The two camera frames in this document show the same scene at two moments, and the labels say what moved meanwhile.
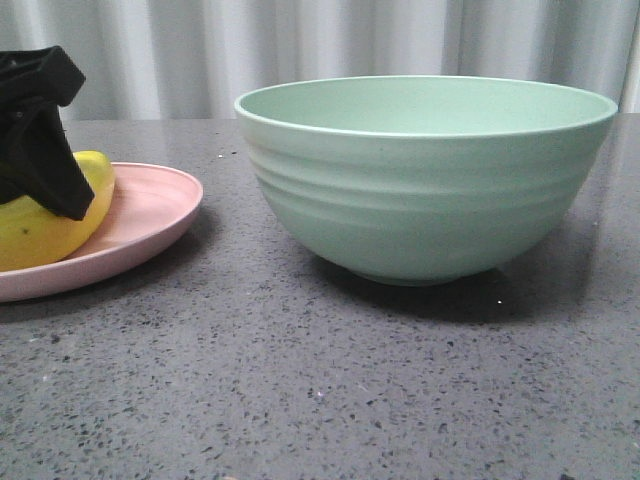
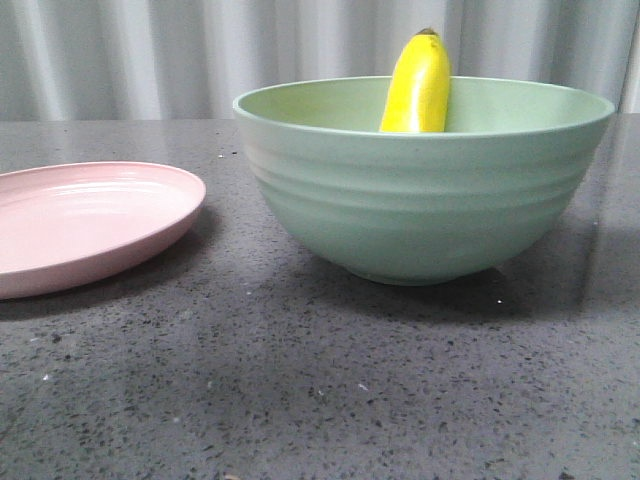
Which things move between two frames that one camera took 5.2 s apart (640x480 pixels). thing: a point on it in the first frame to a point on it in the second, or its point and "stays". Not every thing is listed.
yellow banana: x=32 y=236 to x=418 y=93
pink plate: x=150 y=206 stays
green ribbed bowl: x=417 y=180 stays
